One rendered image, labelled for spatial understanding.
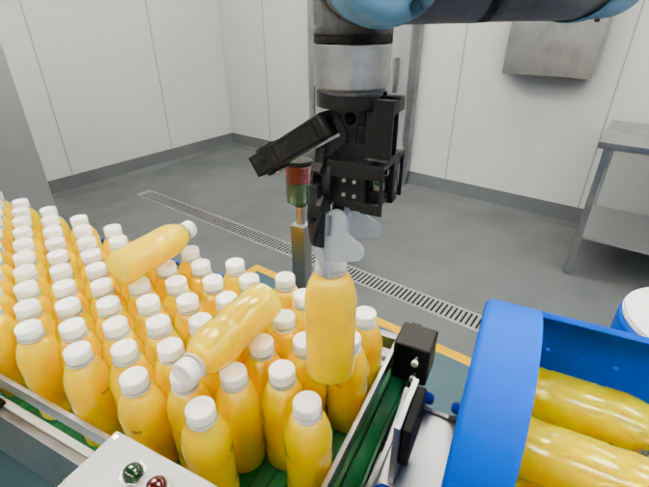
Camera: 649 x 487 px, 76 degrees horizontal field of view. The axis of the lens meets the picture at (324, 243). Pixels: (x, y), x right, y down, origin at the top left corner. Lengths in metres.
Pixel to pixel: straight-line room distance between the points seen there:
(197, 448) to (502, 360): 0.39
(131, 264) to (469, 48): 3.52
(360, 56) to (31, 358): 0.70
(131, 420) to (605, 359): 0.67
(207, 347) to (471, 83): 3.63
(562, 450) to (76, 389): 0.66
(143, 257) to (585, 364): 0.76
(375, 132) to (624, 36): 3.42
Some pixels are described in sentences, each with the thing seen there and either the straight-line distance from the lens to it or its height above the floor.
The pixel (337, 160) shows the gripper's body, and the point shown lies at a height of 1.41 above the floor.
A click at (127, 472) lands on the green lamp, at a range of 0.55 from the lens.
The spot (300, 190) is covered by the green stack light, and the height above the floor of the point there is 1.20.
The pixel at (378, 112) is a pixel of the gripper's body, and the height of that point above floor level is 1.46.
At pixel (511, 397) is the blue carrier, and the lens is 0.48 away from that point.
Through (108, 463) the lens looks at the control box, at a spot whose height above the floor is 1.10.
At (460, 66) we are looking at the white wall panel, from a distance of 4.03.
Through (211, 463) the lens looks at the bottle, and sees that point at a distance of 0.64.
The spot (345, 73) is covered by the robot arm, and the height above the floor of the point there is 1.50.
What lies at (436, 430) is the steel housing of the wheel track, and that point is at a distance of 0.80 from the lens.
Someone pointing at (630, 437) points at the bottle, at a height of 1.10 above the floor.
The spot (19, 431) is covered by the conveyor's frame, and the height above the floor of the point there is 0.88.
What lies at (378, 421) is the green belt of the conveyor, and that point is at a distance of 0.83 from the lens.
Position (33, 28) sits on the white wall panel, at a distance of 4.68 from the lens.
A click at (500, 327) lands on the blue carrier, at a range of 0.52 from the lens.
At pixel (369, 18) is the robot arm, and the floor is 1.54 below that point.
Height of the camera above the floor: 1.54
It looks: 29 degrees down
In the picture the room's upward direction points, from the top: straight up
